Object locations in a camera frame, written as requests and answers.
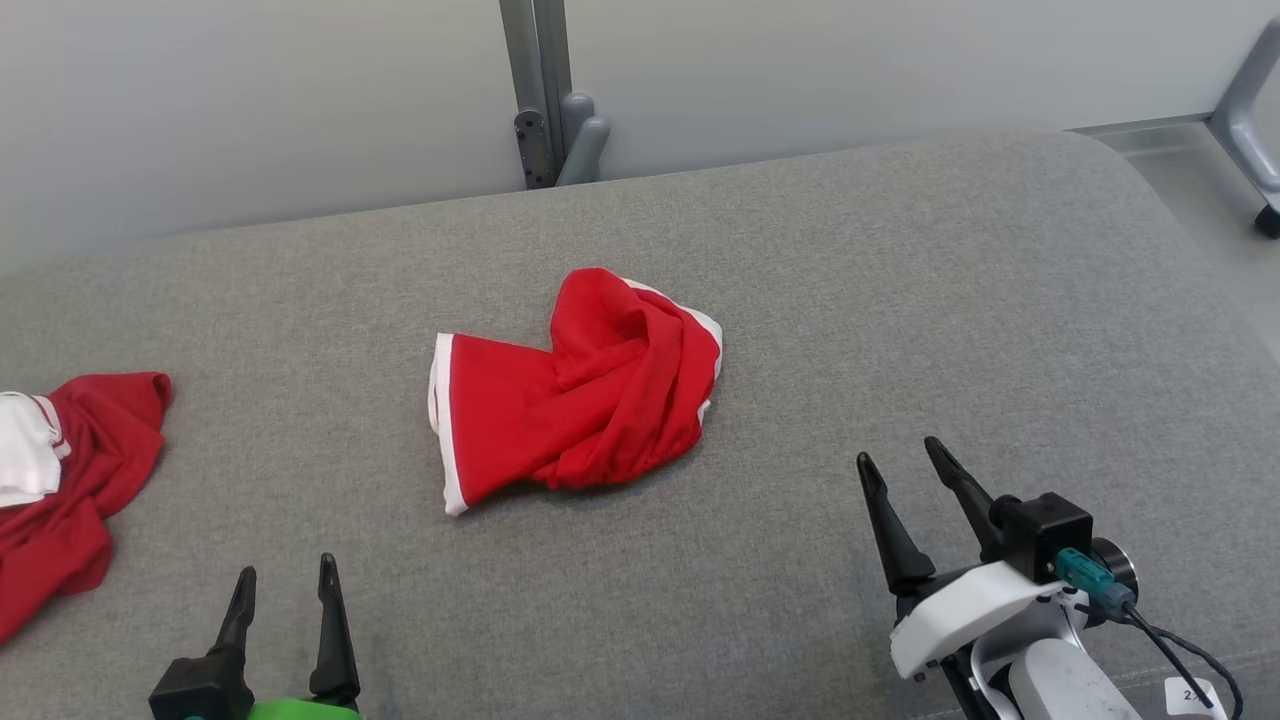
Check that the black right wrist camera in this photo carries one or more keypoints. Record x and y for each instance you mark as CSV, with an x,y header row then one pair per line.
x,y
1045,525

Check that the red shorts white trim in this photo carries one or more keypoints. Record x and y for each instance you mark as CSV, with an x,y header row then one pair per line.
x,y
600,400

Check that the grey metal post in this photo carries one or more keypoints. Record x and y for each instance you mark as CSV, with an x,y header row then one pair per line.
x,y
535,80

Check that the teal right camera plug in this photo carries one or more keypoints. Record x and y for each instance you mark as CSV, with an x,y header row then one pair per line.
x,y
1085,575

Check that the red shirt white sleeves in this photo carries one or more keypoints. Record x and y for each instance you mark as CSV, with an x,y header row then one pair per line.
x,y
95,450

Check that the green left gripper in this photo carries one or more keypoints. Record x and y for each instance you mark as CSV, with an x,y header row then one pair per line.
x,y
300,711

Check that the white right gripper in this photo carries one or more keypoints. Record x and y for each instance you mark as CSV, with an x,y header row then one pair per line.
x,y
965,610

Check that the grey frame leg with caster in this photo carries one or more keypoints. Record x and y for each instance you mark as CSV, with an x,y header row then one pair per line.
x,y
1240,110

